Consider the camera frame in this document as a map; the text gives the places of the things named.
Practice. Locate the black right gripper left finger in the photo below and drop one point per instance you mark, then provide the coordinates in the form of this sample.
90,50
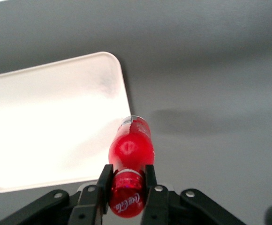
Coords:
91,201

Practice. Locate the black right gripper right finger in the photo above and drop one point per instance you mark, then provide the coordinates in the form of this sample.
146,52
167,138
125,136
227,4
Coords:
156,204

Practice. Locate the red coke bottle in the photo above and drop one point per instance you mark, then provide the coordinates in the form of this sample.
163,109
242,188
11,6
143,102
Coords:
130,150

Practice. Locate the beige plastic tray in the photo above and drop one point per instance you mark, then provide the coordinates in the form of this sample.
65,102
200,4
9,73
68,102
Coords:
51,122

